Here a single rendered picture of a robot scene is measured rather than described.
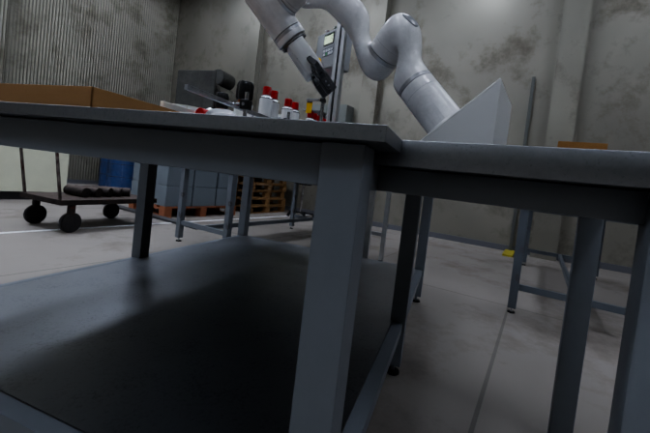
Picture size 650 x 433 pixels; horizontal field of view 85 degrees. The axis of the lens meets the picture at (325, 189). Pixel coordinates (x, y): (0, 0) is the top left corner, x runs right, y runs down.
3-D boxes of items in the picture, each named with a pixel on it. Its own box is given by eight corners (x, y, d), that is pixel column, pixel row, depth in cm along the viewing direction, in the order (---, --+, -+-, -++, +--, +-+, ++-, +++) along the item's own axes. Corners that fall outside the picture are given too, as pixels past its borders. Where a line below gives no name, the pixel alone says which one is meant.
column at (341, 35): (324, 161, 176) (339, 25, 173) (333, 162, 174) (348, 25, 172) (321, 161, 171) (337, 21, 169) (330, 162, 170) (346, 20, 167)
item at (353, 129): (248, 160, 289) (248, 158, 289) (440, 182, 239) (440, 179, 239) (-194, 97, 91) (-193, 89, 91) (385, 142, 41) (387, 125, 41)
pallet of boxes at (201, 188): (200, 207, 593) (207, 135, 588) (234, 215, 551) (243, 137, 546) (128, 209, 489) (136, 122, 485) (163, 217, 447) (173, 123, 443)
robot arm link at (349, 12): (402, 51, 114) (372, 89, 124) (415, 48, 123) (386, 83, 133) (299, -52, 119) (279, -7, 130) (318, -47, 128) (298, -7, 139)
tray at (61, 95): (127, 129, 98) (129, 114, 98) (204, 134, 89) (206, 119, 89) (-4, 103, 70) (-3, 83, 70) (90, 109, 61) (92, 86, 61)
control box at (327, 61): (329, 77, 189) (333, 42, 188) (348, 72, 175) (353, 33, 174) (312, 72, 183) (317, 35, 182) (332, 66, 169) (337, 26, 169)
